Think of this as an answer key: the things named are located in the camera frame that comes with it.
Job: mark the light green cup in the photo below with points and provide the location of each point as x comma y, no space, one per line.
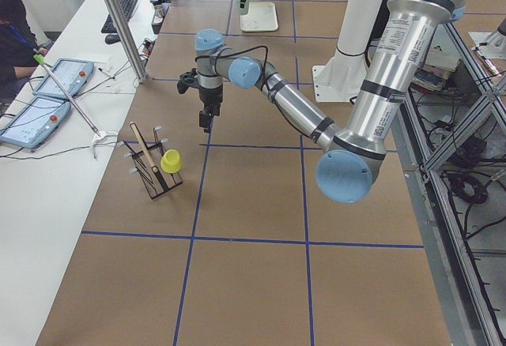
243,7

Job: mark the cream bear tray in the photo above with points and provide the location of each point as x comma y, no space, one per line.
261,17

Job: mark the yellow cup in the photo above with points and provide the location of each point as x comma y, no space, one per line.
171,161

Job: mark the metal cup on desk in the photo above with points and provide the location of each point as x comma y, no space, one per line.
158,11

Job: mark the black marker pen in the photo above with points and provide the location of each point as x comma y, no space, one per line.
104,72

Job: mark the black computer mouse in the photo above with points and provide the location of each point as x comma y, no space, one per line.
112,38

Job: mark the upper teach pendant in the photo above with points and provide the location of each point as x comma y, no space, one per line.
72,74

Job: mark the teach pendant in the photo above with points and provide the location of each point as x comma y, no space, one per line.
35,123
72,74

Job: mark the lower teach pendant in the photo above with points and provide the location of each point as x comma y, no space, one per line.
35,123

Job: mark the seated person in black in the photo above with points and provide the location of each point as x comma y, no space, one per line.
18,47

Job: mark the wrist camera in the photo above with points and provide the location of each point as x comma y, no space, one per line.
187,80

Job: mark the black wire cup rack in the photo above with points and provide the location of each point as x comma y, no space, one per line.
156,184

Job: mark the wooden rack handle rod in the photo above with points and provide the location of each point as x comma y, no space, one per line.
143,146

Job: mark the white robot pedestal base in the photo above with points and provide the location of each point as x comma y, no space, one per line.
341,78

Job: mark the aluminium frame post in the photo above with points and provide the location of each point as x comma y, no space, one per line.
127,40

